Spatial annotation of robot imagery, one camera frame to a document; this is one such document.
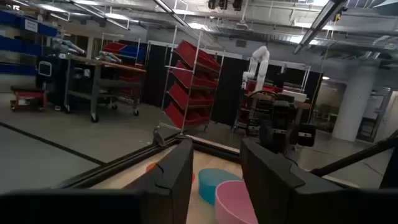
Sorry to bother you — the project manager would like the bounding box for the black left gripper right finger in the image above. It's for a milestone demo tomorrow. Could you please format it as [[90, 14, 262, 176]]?
[[241, 139, 398, 224]]

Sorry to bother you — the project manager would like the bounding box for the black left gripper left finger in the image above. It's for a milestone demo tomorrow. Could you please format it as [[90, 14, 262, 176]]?
[[0, 139, 194, 224]]

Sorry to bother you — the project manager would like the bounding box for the red and blue bin shelf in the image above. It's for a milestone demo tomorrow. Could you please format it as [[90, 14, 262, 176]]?
[[101, 42, 147, 67]]

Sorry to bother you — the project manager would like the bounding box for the orange bowl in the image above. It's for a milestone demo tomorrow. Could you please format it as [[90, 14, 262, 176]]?
[[146, 162, 197, 184]]

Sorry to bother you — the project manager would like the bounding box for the pink plastic cup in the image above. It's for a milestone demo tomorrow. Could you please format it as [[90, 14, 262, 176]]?
[[215, 180, 259, 224]]

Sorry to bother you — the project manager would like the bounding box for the teal bowl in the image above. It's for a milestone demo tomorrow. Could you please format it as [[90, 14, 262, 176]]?
[[198, 168, 242, 205]]

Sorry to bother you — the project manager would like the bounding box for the white box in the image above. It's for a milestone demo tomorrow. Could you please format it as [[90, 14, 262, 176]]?
[[280, 89, 308, 103]]

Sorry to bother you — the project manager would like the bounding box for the white round pillar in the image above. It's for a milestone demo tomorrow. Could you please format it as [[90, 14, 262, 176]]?
[[331, 64, 379, 142]]

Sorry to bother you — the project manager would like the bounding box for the wooden top workbench on wheels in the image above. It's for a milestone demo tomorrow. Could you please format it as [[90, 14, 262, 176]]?
[[63, 54, 147, 124]]

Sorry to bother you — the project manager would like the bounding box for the red low step cart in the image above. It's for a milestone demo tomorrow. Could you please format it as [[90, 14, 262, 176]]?
[[9, 85, 49, 112]]

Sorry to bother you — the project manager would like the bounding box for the white framed tablet screen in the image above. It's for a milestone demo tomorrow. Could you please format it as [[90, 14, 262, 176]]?
[[37, 60, 53, 77]]

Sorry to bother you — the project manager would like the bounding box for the blue storage shelving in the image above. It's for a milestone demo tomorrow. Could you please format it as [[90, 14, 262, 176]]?
[[0, 9, 60, 76]]

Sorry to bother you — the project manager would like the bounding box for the long ceiling light fixture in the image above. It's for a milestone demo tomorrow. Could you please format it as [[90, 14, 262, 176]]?
[[293, 0, 348, 55]]

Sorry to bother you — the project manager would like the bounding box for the black aluminium table frame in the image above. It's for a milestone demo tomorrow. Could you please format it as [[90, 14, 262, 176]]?
[[57, 135, 242, 190]]

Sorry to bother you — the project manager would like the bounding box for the black diagonal frame strut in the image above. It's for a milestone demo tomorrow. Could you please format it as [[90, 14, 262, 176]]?
[[310, 129, 398, 178]]

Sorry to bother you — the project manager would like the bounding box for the black upright frame post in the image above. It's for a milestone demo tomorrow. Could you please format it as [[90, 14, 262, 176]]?
[[379, 154, 398, 189]]

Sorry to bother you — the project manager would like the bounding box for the wire rack with red bins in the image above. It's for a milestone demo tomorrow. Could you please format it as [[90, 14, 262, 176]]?
[[157, 27, 225, 135]]

